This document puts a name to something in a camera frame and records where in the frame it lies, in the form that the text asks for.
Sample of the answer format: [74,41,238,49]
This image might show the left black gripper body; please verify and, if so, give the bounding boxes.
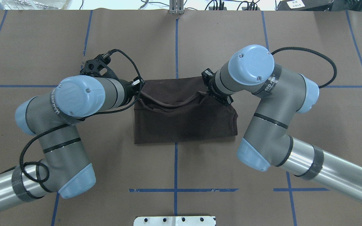
[123,79,145,104]

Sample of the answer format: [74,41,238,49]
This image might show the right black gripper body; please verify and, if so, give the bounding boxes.
[207,76,233,105]

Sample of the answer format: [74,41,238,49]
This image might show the dark brown t-shirt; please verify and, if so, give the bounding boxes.
[134,76,238,144]

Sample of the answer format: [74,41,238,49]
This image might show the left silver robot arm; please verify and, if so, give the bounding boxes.
[0,75,145,212]

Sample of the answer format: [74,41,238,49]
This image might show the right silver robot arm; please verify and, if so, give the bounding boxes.
[201,45,362,204]

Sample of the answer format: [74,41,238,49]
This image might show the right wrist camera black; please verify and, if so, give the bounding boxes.
[201,68,214,87]

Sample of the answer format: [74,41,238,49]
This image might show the aluminium frame post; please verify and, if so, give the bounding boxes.
[169,0,185,15]

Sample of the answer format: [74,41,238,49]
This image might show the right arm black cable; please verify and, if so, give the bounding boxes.
[271,47,337,89]

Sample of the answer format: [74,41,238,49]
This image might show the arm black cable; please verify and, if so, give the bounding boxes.
[19,49,145,183]
[271,47,337,89]

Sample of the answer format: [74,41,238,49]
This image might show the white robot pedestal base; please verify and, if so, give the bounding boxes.
[133,216,217,226]

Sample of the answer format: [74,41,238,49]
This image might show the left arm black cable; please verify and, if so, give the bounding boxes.
[19,49,145,183]

